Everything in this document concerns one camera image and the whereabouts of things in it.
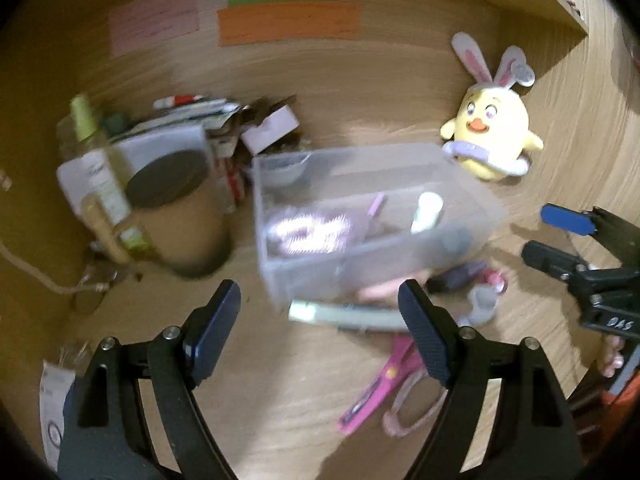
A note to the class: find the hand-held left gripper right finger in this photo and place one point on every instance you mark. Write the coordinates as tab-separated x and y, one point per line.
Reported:
425	330

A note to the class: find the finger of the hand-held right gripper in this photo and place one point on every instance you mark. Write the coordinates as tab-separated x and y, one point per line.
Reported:
567	220
547	256

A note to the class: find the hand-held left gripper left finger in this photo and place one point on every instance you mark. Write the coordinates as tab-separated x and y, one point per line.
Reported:
215	330

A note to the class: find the peach cosmetic tube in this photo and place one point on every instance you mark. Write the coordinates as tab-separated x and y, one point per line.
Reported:
385	290

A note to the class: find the dark cosmetic tube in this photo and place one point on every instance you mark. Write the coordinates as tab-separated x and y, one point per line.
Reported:
455	277

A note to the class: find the white green tube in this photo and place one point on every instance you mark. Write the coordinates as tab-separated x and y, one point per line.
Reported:
345	315

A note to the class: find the clear plastic storage box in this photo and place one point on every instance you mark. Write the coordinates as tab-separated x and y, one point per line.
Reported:
320	280

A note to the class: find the person's right hand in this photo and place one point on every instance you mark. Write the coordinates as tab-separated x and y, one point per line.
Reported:
611	357

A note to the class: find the small pink white item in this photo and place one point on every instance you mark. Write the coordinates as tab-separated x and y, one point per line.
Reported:
495	279

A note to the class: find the pink scissors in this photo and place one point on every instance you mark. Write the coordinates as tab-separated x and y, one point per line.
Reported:
380	377

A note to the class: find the white printed tube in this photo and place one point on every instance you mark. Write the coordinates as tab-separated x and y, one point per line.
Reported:
427	212

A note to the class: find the yellow chick plush toy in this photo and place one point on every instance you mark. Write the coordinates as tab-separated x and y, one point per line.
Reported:
492	120

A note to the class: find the thin-framed glasses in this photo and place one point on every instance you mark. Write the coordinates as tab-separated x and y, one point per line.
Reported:
95	285

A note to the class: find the pink patterned bag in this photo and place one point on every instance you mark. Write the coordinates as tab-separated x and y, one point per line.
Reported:
305	232

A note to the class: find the purple pen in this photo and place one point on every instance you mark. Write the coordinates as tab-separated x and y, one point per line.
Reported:
376	205

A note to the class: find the red white carton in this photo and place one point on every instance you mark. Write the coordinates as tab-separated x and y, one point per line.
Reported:
232	182

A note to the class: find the white bowl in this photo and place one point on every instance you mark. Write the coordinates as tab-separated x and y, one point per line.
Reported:
282	170

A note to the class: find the white labelled packet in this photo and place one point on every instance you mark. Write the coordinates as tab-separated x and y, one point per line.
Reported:
52	410

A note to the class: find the clear bottle with green cap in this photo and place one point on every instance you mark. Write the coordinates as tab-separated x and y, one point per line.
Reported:
107	180

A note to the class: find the white storage container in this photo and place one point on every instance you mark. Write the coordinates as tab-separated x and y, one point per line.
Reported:
155	142

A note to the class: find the small white cardboard box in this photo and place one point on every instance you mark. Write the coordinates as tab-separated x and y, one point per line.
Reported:
270	127

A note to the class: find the stack of papers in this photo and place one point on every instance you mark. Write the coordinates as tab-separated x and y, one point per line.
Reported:
185	115

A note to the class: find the dark green object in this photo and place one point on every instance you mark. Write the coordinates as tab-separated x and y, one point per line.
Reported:
114	124

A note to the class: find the red white marker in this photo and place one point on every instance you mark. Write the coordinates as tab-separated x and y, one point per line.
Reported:
177	101

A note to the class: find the orange paper sheet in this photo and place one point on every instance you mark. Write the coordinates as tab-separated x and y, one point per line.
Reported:
290	25

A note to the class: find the pink paper sheet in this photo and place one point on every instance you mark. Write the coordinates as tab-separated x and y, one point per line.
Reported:
150	20

